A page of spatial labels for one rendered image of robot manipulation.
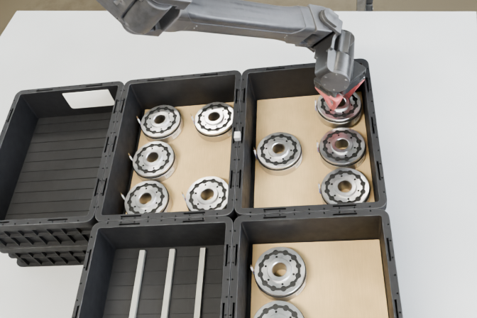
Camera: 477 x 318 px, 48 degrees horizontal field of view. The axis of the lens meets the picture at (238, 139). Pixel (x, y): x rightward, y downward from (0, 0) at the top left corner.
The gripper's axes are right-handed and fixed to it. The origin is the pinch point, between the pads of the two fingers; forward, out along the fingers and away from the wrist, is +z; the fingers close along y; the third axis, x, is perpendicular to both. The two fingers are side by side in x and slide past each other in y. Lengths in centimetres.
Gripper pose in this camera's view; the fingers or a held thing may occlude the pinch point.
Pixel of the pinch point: (339, 101)
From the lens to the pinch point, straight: 128.1
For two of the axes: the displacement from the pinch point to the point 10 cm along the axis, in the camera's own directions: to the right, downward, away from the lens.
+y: 7.5, -5.9, 3.1
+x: -6.5, -5.5, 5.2
